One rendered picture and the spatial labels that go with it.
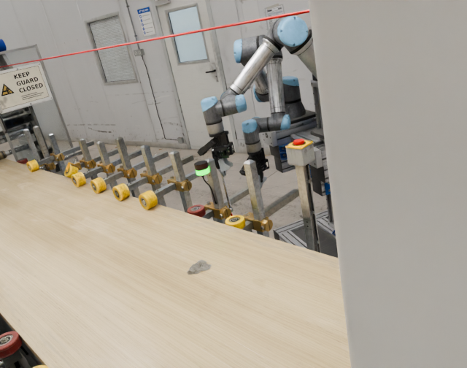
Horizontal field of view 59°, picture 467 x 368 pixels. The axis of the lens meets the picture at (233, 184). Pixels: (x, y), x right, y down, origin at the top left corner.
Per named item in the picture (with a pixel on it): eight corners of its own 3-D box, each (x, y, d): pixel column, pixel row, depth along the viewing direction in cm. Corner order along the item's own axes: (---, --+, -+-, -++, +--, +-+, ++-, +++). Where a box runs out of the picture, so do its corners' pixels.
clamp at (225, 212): (212, 210, 203) (210, 201, 201) (232, 215, 194) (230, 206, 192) (204, 215, 199) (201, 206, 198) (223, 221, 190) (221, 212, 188)
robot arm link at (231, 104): (240, 90, 190) (217, 97, 189) (244, 94, 179) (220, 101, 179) (244, 107, 193) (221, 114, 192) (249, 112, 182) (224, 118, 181)
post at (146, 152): (168, 223, 238) (145, 144, 221) (171, 224, 236) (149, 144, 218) (163, 225, 236) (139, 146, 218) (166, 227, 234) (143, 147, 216)
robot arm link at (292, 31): (359, 99, 200) (286, 9, 180) (373, 104, 186) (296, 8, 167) (340, 117, 202) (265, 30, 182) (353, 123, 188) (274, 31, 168)
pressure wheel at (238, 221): (229, 239, 179) (224, 215, 174) (247, 236, 179) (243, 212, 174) (230, 249, 171) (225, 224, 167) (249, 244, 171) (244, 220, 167)
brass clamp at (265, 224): (251, 220, 186) (249, 211, 184) (274, 227, 177) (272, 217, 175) (241, 227, 182) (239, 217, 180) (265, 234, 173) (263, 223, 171)
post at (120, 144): (142, 210, 255) (119, 136, 237) (145, 211, 252) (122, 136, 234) (137, 212, 253) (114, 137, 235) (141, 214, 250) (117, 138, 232)
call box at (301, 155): (299, 159, 152) (296, 139, 149) (315, 161, 147) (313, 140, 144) (287, 166, 148) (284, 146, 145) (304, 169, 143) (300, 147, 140)
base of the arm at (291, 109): (298, 109, 263) (295, 94, 259) (310, 113, 249) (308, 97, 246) (276, 116, 259) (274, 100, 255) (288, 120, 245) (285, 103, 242)
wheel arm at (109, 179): (166, 155, 266) (164, 150, 265) (169, 155, 264) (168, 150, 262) (96, 187, 236) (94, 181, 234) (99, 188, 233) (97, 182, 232)
